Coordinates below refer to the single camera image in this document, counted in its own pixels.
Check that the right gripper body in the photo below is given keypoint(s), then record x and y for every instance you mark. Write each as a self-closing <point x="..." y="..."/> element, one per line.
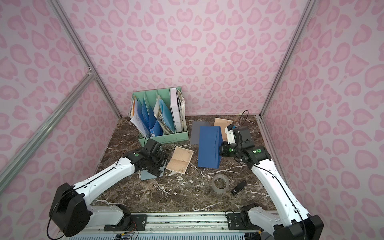
<point x="226" y="148"/>

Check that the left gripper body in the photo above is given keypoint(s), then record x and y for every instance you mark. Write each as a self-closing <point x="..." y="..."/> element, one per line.
<point x="157" y="163"/>

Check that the light teal envelope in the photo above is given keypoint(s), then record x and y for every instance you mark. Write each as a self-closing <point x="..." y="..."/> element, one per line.
<point x="145" y="175"/>

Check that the dark blue envelope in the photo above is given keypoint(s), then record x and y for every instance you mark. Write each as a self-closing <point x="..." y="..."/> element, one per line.
<point x="210" y="141"/>

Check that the cream letter paper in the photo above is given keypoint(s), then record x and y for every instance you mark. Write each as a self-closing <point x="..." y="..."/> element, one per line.
<point x="223" y="124"/>
<point x="180" y="160"/>

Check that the grey envelope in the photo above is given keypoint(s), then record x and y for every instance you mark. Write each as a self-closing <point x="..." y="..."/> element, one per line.
<point x="195" y="133"/>

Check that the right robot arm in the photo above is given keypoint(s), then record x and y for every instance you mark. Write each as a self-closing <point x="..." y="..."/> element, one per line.
<point x="294" y="221"/>

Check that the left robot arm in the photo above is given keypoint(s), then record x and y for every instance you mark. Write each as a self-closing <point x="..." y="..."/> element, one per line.
<point x="71" y="209"/>

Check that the clear tape roll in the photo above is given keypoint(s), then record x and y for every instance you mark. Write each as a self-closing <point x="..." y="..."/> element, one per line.
<point x="220" y="183"/>

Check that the small black clip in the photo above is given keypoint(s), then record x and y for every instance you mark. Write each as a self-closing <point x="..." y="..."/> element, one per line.
<point x="239" y="187"/>

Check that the white document papers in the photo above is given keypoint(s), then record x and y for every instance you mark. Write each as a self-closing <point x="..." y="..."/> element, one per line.
<point x="137" y="117"/>

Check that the green file organizer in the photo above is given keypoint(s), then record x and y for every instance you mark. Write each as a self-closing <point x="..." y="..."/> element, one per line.
<point x="152" y="114"/>

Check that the blue folder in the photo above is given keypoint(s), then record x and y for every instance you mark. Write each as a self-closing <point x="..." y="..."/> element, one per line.
<point x="167" y="117"/>

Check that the white binder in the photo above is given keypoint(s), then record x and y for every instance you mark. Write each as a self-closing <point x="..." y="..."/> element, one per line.
<point x="175" y="104"/>

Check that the stack of loose papers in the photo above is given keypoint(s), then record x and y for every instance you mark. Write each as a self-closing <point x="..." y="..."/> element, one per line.
<point x="182" y="105"/>

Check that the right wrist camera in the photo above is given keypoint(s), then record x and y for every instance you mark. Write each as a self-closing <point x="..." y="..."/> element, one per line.
<point x="230" y="132"/>

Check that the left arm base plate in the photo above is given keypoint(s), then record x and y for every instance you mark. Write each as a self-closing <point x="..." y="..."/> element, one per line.
<point x="128" y="223"/>

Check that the aluminium front rail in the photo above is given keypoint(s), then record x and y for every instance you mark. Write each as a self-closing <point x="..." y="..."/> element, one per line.
<point x="210" y="220"/>

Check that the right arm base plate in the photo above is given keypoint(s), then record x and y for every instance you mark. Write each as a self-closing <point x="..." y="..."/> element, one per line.
<point x="239" y="221"/>

